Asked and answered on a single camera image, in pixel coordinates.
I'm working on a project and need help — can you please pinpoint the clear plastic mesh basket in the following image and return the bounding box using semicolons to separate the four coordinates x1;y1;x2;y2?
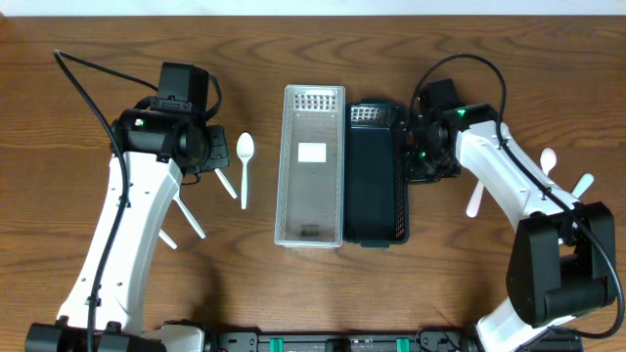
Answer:
275;84;346;248

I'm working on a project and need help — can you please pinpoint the mint green plastic fork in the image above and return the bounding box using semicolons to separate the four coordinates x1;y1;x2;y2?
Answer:
571;173;595;198

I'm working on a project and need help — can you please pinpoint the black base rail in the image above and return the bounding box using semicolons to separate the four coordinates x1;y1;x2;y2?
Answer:
160;320;586;352

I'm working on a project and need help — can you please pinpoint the dark green mesh basket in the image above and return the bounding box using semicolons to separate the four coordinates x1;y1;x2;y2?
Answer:
343;99;410;248

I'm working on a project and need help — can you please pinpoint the pink plastic spoon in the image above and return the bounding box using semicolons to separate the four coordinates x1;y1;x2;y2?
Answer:
540;148;558;176

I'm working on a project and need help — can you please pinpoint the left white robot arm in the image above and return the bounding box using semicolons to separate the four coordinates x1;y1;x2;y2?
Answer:
24;109;229;351

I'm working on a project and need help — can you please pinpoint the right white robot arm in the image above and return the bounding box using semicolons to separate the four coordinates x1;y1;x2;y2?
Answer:
404;103;625;351

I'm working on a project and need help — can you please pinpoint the white plastic spoon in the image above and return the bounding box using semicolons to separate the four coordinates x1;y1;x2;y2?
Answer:
214;168;238;199
173;192;206;239
158;230;178;250
237;132;255;209

